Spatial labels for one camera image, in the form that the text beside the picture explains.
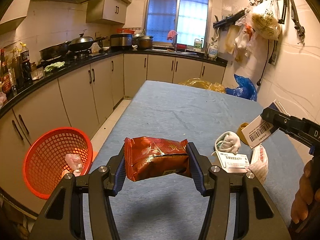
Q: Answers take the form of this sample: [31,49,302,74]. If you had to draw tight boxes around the white label paper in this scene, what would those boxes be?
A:
[212,151,249,173]

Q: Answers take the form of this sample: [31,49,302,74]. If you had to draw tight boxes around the white cloth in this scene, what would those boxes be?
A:
[214,131,241,155]

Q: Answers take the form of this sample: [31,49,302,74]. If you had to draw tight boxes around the white square box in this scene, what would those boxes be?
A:
[241,114,278,149]

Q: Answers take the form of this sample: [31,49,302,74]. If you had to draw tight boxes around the red snack packet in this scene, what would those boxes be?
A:
[124,137,191,182]

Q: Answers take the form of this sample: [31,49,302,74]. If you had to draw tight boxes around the lower kitchen cabinets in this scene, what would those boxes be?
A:
[1,54,225,215]

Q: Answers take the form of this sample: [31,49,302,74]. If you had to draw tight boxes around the kitchen cabinets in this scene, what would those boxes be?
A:
[1,0,131,35]
[1,54,225,215]

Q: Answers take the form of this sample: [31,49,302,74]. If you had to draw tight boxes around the upper kitchen cabinets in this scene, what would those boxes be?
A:
[1,0,131,35]

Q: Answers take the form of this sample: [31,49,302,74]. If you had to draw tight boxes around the right hand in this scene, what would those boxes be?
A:
[291,160,319,224]

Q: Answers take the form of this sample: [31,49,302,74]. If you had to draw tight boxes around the blue tablecloth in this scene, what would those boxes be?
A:
[82,80,306,240]

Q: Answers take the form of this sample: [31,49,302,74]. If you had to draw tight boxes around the red mesh basket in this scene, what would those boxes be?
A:
[22,127,93,199]

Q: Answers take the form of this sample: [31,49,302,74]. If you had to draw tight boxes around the blue plastic bag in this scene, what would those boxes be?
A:
[225,74,257,101]

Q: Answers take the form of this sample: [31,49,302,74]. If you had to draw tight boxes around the yellow plastic bag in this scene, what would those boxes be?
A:
[179,78,226,93]

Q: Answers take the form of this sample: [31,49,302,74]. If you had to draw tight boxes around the black countertop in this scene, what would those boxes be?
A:
[1,49,228,118]

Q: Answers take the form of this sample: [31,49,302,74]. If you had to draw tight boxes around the green cloth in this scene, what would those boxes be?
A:
[44,61,65,73]

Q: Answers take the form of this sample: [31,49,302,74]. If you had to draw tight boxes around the soy sauce bottle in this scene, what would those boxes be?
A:
[20,42,33,87]

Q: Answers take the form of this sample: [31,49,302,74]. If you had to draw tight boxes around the green detergent bottle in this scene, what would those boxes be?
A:
[193,38,204,52]

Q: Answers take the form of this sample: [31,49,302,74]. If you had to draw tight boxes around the black frying pan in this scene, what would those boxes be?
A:
[40,41,71,61]

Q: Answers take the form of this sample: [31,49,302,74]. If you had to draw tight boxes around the wok with lid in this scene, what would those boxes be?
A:
[68,33,107,52]

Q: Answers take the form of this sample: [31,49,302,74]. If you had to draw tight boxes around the rice cooker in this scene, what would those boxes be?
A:
[110,33,133,51]

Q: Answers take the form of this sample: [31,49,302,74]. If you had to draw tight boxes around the brown pot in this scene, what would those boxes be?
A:
[138,35,153,50]

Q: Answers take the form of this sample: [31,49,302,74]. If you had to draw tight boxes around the pink cloth on faucet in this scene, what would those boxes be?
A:
[167,30,177,41]

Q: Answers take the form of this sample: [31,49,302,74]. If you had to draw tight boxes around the window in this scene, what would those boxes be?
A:
[145,0,210,47]

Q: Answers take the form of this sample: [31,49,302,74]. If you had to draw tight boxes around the wall hook rack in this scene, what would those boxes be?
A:
[247,0,305,44]

